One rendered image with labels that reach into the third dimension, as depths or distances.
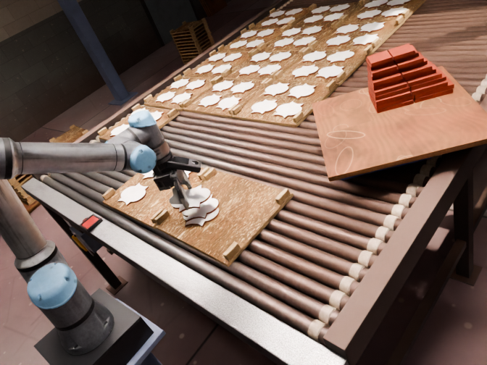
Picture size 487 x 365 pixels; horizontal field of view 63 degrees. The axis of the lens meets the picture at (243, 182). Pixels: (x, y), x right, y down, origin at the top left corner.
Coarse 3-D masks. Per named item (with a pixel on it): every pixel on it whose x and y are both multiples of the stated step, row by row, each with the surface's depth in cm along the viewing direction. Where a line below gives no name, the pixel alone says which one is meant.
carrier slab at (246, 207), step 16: (224, 176) 161; (224, 192) 152; (240, 192) 149; (256, 192) 146; (272, 192) 142; (224, 208) 145; (240, 208) 142; (256, 208) 139; (272, 208) 136; (160, 224) 150; (176, 224) 147; (208, 224) 141; (224, 224) 138; (240, 224) 135; (256, 224) 132; (192, 240) 137; (208, 240) 134; (224, 240) 131; (240, 240) 129
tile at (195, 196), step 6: (198, 186) 146; (186, 192) 145; (192, 192) 144; (198, 192) 143; (204, 192) 142; (192, 198) 141; (198, 198) 140; (204, 198) 138; (174, 204) 141; (180, 204) 140; (192, 204) 138; (198, 204) 137; (180, 210) 137
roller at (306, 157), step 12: (168, 132) 220; (180, 132) 212; (192, 132) 206; (228, 144) 186; (240, 144) 181; (252, 144) 176; (288, 156) 162; (300, 156) 157; (312, 156) 154; (396, 180) 131; (408, 180) 128; (420, 180) 125
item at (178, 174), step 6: (168, 156) 129; (162, 162) 128; (156, 168) 132; (162, 168) 132; (168, 168) 132; (156, 174) 134; (162, 174) 133; (168, 174) 132; (174, 174) 132; (180, 174) 136; (156, 180) 132; (162, 180) 132; (168, 180) 133; (180, 180) 134; (162, 186) 134; (168, 186) 134
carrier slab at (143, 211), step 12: (204, 168) 171; (132, 180) 184; (144, 180) 180; (192, 180) 167; (204, 180) 165; (120, 192) 179; (156, 192) 169; (168, 192) 166; (108, 204) 175; (120, 204) 171; (132, 204) 168; (144, 204) 165; (156, 204) 162; (168, 204) 159; (132, 216) 161; (144, 216) 158
